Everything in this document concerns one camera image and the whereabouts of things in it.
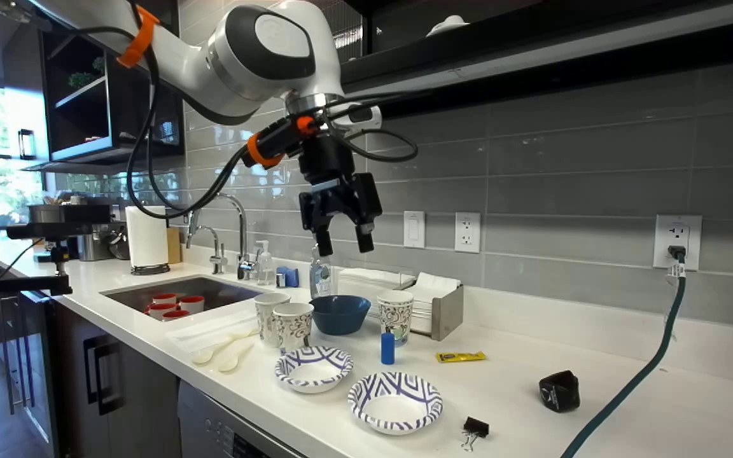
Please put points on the large blue patterned paper bowl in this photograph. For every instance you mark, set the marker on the large blue patterned paper bowl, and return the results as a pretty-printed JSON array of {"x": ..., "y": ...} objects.
[{"x": 395, "y": 403}]

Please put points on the small glass jar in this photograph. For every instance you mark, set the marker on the small glass jar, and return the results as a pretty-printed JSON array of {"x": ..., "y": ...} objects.
[{"x": 25, "y": 143}]

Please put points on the dark blue bowl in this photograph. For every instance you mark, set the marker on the dark blue bowl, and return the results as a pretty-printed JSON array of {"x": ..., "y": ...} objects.
[{"x": 342, "y": 313}]

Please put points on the white plastic spoon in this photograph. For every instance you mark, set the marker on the white plastic spoon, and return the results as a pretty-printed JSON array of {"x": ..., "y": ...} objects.
[
  {"x": 213, "y": 351},
  {"x": 234, "y": 360}
]

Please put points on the dark upper wall cabinet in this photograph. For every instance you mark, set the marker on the dark upper wall cabinet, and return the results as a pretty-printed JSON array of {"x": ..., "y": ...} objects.
[{"x": 553, "y": 42}]

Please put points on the red cup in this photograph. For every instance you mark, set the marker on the red cup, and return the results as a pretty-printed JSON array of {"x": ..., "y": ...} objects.
[
  {"x": 190, "y": 304},
  {"x": 164, "y": 297},
  {"x": 176, "y": 313}
]

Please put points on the small black block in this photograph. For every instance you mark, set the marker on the small black block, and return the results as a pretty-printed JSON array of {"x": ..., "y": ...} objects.
[{"x": 561, "y": 389}]

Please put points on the chrome sink faucet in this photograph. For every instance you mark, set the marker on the chrome sink faucet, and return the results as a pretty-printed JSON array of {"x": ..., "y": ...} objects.
[{"x": 240, "y": 229}]

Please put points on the white light switch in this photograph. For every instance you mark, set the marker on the white light switch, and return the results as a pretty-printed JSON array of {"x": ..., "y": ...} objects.
[{"x": 412, "y": 229}]

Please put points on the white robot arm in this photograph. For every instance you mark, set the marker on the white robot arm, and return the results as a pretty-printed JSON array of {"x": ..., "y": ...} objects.
[{"x": 213, "y": 67}]

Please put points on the white paper towel roll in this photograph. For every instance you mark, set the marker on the white paper towel roll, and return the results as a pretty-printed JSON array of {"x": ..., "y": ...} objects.
[{"x": 145, "y": 236}]

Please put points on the dark open wall shelf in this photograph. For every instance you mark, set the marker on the dark open wall shelf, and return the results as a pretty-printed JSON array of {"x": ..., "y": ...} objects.
[{"x": 86, "y": 127}]

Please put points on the white wall outlet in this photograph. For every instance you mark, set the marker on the white wall outlet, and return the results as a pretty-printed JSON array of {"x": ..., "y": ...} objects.
[{"x": 467, "y": 232}]

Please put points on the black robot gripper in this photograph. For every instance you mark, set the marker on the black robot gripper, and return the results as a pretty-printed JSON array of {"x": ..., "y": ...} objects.
[{"x": 330, "y": 190}]

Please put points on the yellow packet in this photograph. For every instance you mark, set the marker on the yellow packet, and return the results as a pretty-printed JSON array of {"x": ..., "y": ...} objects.
[{"x": 462, "y": 356}]

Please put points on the blue sponge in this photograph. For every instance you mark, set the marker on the blue sponge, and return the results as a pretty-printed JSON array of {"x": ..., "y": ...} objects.
[{"x": 285, "y": 274}]

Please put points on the clear soap bottle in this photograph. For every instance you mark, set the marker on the clear soap bottle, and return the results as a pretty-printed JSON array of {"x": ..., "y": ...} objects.
[{"x": 263, "y": 266}]

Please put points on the dishwasher front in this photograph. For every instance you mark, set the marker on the dishwasher front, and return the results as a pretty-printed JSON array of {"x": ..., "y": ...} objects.
[{"x": 213, "y": 427}]

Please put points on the small blue patterned paper bowl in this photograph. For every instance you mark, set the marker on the small blue patterned paper bowl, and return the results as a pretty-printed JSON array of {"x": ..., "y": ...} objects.
[{"x": 313, "y": 370}]

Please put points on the white outlet with black plug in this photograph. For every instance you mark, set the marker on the white outlet with black plug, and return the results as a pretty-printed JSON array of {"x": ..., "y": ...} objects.
[{"x": 677, "y": 232}]

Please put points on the steel sink basin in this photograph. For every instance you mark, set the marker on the steel sink basin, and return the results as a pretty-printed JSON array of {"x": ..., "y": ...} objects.
[{"x": 213, "y": 291}]

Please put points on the black binder clip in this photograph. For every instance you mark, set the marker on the black binder clip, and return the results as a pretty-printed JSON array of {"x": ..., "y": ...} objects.
[{"x": 474, "y": 426}]

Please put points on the small blue bottle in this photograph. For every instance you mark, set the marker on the small blue bottle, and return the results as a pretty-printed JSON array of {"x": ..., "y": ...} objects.
[{"x": 388, "y": 347}]

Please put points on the black camera stand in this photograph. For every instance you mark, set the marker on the black camera stand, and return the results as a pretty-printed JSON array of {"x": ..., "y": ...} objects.
[{"x": 43, "y": 229}]

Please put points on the patterned paper cup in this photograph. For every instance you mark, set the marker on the patterned paper cup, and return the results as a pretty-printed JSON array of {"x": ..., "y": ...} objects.
[
  {"x": 290, "y": 328},
  {"x": 395, "y": 315},
  {"x": 266, "y": 313}
]

